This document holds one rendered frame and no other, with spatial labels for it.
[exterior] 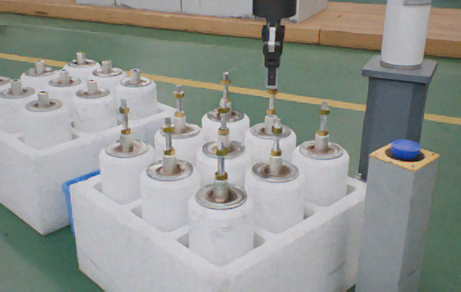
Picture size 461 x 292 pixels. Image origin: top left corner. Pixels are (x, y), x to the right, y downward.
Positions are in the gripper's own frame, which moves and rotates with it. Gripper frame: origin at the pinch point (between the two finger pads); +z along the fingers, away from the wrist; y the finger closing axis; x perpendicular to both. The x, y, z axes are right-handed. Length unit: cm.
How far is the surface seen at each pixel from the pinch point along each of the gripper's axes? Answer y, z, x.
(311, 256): -21.0, 23.0, -7.9
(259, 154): -4.4, 13.3, 1.6
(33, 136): 4, 15, 49
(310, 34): 183, 30, -11
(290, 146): -2.9, 12.3, -3.8
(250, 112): 79, 36, 10
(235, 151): -10.4, 10.4, 5.4
